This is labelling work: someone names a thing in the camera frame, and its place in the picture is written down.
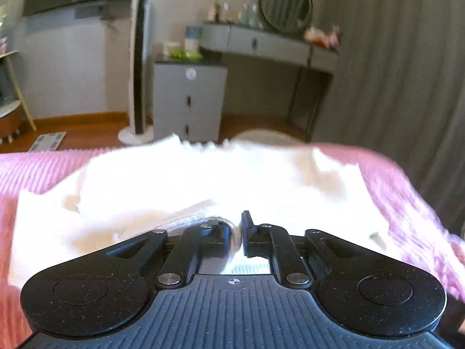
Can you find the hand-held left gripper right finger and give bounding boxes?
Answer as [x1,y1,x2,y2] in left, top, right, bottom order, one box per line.
[241,210,350,291]

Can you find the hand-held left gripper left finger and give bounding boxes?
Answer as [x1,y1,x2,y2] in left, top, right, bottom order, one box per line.
[105,217,242,287]

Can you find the white ribbed knit garment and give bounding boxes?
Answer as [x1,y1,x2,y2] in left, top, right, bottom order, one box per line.
[9,133,404,289]

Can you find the white round stool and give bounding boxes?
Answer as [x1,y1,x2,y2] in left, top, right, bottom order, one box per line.
[231,129,296,145]

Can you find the grey drawer cabinet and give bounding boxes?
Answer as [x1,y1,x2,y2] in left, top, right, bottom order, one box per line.
[153,56,229,143]

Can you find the pink ribbed blanket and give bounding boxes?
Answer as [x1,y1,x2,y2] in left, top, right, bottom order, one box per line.
[0,143,465,347]

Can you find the white bathroom scale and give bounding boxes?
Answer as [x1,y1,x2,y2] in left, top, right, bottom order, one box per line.
[29,131,67,152]

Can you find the green packet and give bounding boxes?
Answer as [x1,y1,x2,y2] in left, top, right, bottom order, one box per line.
[171,50,203,61]

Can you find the grey vanity desk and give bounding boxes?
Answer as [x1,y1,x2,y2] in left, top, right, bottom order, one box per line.
[201,22,341,142]

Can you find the white tower fan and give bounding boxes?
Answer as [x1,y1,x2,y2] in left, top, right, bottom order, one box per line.
[118,0,155,145]

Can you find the blue and white container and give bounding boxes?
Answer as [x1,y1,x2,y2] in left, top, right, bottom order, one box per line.
[185,26,203,52]

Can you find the white and orange pouch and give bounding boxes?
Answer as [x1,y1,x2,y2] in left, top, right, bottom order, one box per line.
[304,25,330,45]

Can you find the grey curtain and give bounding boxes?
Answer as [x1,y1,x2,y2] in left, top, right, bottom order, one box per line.
[312,0,465,234]

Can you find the pink plush toy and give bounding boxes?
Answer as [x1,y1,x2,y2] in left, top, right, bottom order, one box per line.
[326,25,342,49]

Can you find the pale green bottles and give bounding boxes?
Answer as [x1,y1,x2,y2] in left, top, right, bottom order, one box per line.
[239,3,261,27]

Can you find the round black-framed mirror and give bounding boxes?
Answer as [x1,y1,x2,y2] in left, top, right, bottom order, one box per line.
[258,0,314,33]

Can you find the white shelf rack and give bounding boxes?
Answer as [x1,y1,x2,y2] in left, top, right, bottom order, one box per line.
[0,49,37,132]

